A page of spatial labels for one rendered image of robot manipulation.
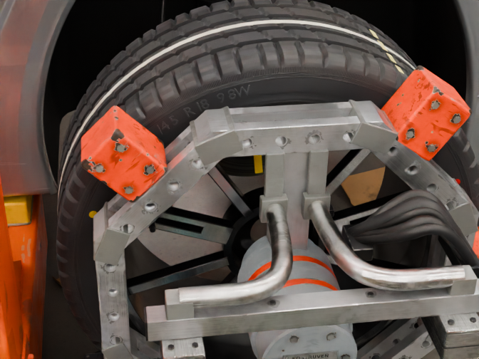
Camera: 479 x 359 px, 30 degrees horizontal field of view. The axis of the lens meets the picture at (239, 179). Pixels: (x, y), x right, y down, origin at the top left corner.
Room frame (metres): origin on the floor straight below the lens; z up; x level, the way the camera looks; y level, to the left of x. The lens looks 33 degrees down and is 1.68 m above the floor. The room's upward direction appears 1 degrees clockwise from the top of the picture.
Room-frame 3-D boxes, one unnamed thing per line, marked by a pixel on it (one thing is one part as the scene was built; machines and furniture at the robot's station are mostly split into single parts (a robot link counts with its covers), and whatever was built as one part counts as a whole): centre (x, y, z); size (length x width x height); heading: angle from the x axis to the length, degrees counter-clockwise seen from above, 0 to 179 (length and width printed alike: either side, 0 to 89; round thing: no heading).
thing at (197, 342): (0.80, 0.07, 0.93); 0.09 x 0.05 x 0.05; 9
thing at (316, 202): (0.92, -0.19, 1.03); 0.19 x 0.18 x 0.11; 9
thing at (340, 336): (0.96, -0.08, 0.85); 0.21 x 0.14 x 0.14; 9
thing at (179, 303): (0.89, 0.01, 1.03); 0.19 x 0.18 x 0.11; 9
